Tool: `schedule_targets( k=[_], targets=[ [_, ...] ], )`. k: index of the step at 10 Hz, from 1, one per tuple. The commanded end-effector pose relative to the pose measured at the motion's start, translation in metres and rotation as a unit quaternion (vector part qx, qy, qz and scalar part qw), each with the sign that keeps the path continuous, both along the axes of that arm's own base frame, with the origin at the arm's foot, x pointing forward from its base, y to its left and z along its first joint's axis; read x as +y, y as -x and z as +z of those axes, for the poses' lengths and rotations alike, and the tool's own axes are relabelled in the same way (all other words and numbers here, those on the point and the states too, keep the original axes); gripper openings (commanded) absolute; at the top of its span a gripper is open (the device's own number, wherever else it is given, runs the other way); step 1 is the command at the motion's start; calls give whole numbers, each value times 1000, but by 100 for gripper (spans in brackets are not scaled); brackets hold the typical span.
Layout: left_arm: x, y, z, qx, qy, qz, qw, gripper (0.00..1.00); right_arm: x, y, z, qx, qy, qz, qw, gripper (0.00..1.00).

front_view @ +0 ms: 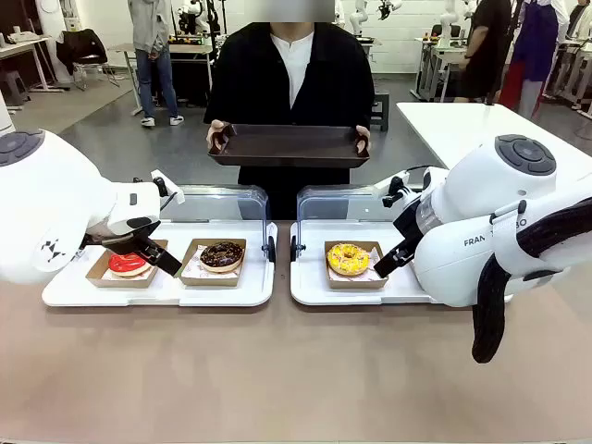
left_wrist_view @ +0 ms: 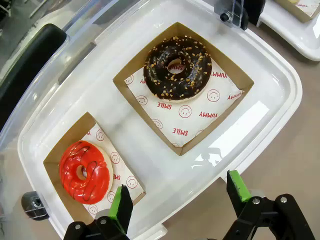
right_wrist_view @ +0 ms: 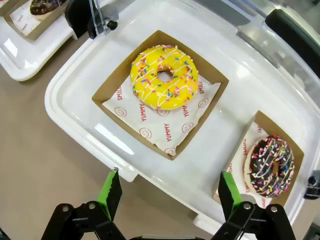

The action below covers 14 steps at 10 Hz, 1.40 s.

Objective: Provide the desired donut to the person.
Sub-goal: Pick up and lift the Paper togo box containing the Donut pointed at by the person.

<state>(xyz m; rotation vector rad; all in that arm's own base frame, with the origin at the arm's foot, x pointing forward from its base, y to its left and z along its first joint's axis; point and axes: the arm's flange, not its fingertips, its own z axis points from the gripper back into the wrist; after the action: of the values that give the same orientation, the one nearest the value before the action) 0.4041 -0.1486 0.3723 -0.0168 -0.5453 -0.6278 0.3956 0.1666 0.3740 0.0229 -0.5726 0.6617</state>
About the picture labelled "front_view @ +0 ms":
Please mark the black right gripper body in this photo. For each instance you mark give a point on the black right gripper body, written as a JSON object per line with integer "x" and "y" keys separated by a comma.
{"x": 409, "y": 222}

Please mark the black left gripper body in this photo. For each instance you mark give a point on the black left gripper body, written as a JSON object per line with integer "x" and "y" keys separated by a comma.
{"x": 125, "y": 240}

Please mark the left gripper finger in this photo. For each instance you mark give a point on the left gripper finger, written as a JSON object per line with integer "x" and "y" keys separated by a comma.
{"x": 121, "y": 254}
{"x": 162, "y": 260}

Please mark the white printed paper liner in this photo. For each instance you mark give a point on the white printed paper liner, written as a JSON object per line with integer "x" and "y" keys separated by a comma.
{"x": 155, "y": 273}
{"x": 190, "y": 273}
{"x": 375, "y": 259}

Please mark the brown cardboard donut box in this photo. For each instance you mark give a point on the brown cardboard donut box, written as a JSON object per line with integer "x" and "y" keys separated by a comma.
{"x": 353, "y": 283}
{"x": 210, "y": 281}
{"x": 97, "y": 275}

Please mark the chocolate glazed donut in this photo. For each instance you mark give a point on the chocolate glazed donut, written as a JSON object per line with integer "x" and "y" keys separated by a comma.
{"x": 222, "y": 255}

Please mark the dark brown serving tray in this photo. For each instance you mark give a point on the dark brown serving tray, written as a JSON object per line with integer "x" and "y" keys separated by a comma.
{"x": 287, "y": 145}

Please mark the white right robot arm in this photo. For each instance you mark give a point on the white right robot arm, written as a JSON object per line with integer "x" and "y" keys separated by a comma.
{"x": 485, "y": 199}

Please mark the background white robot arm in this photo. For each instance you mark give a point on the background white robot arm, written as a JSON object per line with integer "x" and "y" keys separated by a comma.
{"x": 358, "y": 16}
{"x": 451, "y": 20}

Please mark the person's left forearm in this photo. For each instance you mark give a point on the person's left forearm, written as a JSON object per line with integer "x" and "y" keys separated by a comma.
{"x": 365, "y": 104}

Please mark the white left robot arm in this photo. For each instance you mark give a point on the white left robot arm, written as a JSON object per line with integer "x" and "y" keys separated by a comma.
{"x": 46, "y": 194}

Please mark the person's right forearm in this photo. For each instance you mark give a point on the person's right forearm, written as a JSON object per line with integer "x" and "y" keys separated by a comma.
{"x": 217, "y": 104}

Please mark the red glazed donut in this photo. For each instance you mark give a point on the red glazed donut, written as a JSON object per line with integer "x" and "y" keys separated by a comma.
{"x": 129, "y": 267}

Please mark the yellow sprinkled donut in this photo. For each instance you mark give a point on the yellow sprinkled donut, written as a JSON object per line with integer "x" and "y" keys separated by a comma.
{"x": 348, "y": 263}

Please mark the person in black dress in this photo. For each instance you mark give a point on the person in black dress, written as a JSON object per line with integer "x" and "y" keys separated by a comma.
{"x": 485, "y": 51}

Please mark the person in grey hoodie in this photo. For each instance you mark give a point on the person in grey hoodie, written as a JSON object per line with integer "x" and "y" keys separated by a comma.
{"x": 152, "y": 41}

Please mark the person's torso black jacket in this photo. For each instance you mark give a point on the person's torso black jacket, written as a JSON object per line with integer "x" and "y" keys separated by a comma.
{"x": 254, "y": 74}

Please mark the person in purple apron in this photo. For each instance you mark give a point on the person in purple apron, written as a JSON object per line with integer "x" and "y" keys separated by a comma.
{"x": 538, "y": 46}

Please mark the person's left hand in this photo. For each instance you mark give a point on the person's left hand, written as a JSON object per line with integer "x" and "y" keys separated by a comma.
{"x": 364, "y": 141}

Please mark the person's right hand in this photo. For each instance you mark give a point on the person's right hand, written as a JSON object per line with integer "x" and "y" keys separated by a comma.
{"x": 215, "y": 134}

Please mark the clear plastic display lid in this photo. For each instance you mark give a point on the clear plastic display lid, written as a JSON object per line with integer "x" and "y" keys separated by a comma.
{"x": 217, "y": 203}
{"x": 342, "y": 203}

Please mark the white display tray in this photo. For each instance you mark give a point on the white display tray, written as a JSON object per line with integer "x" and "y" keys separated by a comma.
{"x": 222, "y": 296}
{"x": 314, "y": 291}

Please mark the black lid hinge knob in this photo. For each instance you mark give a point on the black lid hinge knob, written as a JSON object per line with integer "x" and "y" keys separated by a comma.
{"x": 271, "y": 250}
{"x": 293, "y": 250}

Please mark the large white table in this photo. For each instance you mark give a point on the large white table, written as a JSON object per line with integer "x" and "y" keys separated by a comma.
{"x": 439, "y": 125}

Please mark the black stool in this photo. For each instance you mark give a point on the black stool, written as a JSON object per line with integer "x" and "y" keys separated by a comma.
{"x": 379, "y": 111}

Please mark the background white workbench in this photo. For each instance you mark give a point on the background white workbench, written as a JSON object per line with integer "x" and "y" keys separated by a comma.
{"x": 437, "y": 60}

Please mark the white cylindrical air purifier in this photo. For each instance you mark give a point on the white cylindrical air purifier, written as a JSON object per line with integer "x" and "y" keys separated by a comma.
{"x": 3, "y": 113}

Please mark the grey stool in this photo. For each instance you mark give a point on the grey stool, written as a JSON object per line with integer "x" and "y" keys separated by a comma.
{"x": 14, "y": 85}

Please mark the black chair with jacket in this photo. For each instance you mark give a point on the black chair with jacket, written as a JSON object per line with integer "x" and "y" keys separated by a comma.
{"x": 81, "y": 51}

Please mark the white desk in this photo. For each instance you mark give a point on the white desk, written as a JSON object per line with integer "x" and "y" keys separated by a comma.
{"x": 23, "y": 44}

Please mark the background black robot station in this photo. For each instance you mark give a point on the background black robot station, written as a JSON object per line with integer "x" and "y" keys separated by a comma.
{"x": 194, "y": 23}

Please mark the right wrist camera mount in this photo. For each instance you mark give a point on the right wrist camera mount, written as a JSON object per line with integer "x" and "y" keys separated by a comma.
{"x": 398, "y": 187}

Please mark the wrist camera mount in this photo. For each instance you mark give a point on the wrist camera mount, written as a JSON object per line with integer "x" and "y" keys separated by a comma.
{"x": 398, "y": 187}
{"x": 168, "y": 187}

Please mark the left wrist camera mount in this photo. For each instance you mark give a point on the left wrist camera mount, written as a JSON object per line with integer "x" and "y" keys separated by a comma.
{"x": 168, "y": 187}

